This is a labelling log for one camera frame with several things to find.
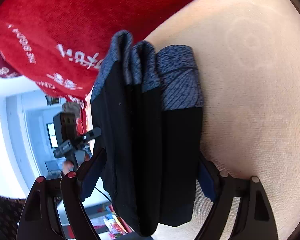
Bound dark navy blue pants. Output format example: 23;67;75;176
91;30;204;237

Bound person's left hand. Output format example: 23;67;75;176
61;153;91;178

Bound red blanket white characters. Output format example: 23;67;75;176
0;0;198;136

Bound cream beige sofa cushion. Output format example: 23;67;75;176
143;0;300;239

